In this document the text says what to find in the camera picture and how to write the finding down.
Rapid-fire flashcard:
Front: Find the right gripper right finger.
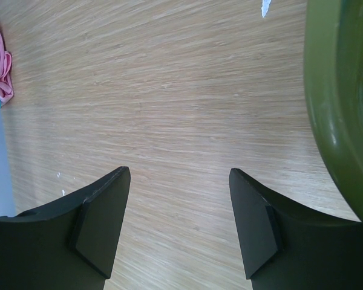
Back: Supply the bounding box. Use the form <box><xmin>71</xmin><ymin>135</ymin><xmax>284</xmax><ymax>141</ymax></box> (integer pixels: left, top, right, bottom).
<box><xmin>229</xmin><ymin>168</ymin><xmax>363</xmax><ymax>289</ymax></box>

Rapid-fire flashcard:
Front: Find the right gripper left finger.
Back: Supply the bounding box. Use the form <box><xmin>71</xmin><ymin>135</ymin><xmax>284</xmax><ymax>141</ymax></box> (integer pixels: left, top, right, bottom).
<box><xmin>0</xmin><ymin>166</ymin><xmax>130</xmax><ymax>289</ymax></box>

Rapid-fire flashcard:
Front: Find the folded pink t shirt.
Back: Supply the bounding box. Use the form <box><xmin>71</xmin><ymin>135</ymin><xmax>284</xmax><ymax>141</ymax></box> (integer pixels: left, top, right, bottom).
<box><xmin>0</xmin><ymin>31</ymin><xmax>14</xmax><ymax>107</ymax></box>

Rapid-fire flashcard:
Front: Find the olive green plastic bin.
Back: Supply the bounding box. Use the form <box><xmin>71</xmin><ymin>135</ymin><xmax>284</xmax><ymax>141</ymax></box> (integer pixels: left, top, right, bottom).
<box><xmin>304</xmin><ymin>1</ymin><xmax>363</xmax><ymax>221</ymax></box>

